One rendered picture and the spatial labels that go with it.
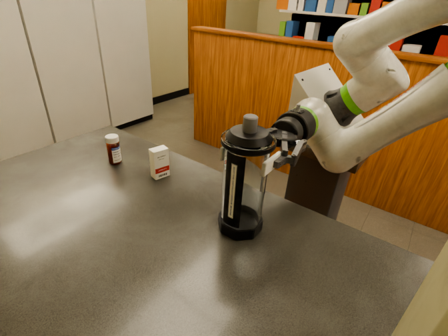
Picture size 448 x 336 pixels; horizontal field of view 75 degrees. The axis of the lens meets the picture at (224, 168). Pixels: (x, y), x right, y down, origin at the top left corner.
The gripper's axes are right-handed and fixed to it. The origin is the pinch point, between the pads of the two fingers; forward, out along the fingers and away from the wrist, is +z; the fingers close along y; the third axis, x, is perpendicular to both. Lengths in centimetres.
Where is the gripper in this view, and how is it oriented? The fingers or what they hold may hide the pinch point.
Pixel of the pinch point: (247, 157)
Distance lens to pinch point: 59.9
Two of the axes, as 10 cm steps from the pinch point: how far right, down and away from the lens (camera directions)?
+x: -0.6, 8.7, 4.9
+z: -5.9, 3.6, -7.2
